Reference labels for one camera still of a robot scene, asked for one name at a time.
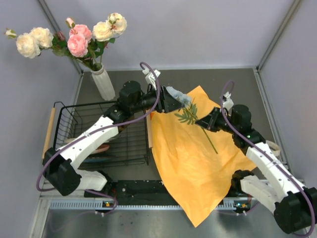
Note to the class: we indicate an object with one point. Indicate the mauve rose stem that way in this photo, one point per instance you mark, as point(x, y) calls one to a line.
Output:
point(60, 49)

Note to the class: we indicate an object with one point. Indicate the cream printed ribbon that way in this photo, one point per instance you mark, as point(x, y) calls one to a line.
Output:
point(275, 149)

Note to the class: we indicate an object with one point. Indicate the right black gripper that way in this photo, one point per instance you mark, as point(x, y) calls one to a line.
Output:
point(209, 122)

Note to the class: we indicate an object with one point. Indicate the blue flower stem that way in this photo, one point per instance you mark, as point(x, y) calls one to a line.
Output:
point(188, 113)

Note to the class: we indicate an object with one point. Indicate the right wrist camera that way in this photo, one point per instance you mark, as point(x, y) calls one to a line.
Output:
point(226, 100)

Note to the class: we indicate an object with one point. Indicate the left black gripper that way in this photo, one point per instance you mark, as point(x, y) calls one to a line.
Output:
point(167, 103)

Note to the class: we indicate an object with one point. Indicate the white ribbed ceramic vase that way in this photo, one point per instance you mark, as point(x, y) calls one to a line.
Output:
point(103, 84)

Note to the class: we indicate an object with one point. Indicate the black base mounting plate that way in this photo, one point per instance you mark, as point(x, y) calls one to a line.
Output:
point(139, 192)

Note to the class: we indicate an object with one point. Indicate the pink rimmed plate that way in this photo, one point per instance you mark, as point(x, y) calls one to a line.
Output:
point(102, 148)

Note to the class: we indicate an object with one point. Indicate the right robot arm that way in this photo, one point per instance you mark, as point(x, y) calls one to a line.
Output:
point(293, 205)

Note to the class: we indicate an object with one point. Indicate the grey cable duct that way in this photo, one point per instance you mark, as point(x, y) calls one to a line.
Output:
point(102, 205)

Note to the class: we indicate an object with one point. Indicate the orange paper flower bouquet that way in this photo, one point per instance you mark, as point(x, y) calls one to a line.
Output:
point(195, 166)

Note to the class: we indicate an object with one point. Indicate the pink rose stem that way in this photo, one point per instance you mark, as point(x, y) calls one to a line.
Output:
point(78, 43)

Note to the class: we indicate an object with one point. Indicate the cream rose stem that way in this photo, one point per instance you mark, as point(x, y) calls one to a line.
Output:
point(104, 33)
point(31, 44)

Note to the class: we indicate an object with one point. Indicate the black wire dish rack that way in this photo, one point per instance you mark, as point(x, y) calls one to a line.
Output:
point(130, 147)

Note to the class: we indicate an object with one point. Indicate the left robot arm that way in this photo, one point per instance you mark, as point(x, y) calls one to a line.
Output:
point(61, 167)

